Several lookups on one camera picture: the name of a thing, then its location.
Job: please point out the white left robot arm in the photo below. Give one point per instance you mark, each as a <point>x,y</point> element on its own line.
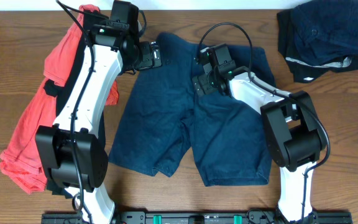
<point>70,151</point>

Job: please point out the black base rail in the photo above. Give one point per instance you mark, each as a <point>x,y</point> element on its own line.
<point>254,216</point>

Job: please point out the dark blue shorts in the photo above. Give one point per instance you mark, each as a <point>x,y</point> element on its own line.
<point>164,118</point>

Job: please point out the folded navy shorts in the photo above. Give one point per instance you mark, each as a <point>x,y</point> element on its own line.
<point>325,30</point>

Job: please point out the folded black garment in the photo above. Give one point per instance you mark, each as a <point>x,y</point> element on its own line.
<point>302,71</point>

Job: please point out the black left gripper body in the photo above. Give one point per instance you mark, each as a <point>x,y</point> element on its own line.
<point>145,61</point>

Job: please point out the red t-shirt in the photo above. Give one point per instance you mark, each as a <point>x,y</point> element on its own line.
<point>20,161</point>

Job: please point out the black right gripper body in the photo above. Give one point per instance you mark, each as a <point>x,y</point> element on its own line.
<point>207,83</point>

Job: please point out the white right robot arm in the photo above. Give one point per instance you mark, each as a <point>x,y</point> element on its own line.
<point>296,139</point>

